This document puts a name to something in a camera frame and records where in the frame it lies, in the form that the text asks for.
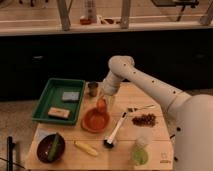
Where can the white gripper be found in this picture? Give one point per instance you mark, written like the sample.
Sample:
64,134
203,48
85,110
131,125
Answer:
110,86

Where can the red apple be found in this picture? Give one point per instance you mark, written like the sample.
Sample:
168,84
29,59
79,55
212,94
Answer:
101,105

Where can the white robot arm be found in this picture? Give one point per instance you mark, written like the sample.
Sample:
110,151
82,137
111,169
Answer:
194,114

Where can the red bowl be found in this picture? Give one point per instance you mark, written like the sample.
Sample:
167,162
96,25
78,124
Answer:
95,122

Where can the dark brown bowl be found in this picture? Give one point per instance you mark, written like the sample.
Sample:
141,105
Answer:
45,145

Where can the metal cup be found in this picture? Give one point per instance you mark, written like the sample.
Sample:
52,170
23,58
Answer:
93,89

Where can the metal fork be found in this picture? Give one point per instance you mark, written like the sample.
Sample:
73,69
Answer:
133,109

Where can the grey sponge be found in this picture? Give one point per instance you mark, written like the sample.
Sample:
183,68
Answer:
70,96

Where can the clear plastic cup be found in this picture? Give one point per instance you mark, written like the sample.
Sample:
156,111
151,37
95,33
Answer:
145,138

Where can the brown wooden block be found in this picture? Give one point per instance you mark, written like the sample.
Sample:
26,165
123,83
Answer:
59,112

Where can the green plastic tray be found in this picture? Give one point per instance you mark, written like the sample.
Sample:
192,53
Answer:
52,97

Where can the green clear glass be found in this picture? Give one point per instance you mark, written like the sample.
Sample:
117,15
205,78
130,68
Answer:
139,156

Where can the green cucumber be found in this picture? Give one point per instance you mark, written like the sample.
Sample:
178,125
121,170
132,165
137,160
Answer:
53,148

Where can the red object on shelf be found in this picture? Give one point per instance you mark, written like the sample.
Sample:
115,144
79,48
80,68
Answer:
84,21

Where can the black stand left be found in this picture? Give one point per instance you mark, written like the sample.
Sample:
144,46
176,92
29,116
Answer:
10,147

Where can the white handled black brush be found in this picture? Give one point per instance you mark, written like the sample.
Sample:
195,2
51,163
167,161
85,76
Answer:
108,142

